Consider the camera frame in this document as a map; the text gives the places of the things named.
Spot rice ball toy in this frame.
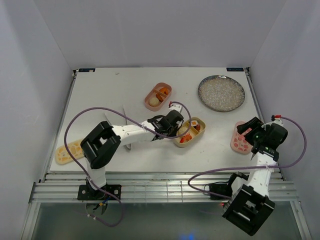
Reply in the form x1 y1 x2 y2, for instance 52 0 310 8
148 97 160 107
177 126 188 135

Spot pink perforated lid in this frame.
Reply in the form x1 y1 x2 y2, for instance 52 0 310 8
230 121 253 155

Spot sushi roll toy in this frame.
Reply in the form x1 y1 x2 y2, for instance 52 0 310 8
191 120 199 127

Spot yellow lunch box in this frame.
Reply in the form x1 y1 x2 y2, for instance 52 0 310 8
172 117 206 148

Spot pink lunch box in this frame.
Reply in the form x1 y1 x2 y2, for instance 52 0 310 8
144 82 172 112

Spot orange fried shrimp toy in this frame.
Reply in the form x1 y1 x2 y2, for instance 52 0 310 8
159 87 169 96

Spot metal tongs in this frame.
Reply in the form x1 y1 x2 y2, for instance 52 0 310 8
104 104 132 151

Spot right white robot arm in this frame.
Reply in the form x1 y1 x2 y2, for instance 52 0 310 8
222 115 288 236

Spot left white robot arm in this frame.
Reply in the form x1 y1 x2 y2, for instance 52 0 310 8
80 105 184 200

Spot grey speckled plate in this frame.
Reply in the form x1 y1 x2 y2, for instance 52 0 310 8
197 75 246 113

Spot right blue table label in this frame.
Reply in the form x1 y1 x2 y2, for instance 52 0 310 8
226 67 244 72

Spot blue table label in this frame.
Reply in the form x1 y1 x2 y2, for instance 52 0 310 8
226 67 244 72
78 68 96 73

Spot left blue table label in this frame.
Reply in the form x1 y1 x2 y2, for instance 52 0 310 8
78 68 96 73

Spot yellow perforated lid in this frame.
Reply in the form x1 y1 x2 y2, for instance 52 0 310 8
54 139 86 165

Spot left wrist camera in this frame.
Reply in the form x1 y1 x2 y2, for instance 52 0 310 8
168 101 183 114

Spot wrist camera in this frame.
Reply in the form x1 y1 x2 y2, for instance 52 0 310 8
168 101 183 114
271 114 284 127

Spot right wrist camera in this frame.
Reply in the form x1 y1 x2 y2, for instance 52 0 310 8
271 114 284 127

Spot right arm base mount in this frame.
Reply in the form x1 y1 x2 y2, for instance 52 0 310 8
204 181 233 200

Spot aluminium frame rail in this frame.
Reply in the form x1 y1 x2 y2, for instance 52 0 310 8
29 172 299 204

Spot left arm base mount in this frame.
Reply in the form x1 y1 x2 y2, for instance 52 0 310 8
77 183 122 201

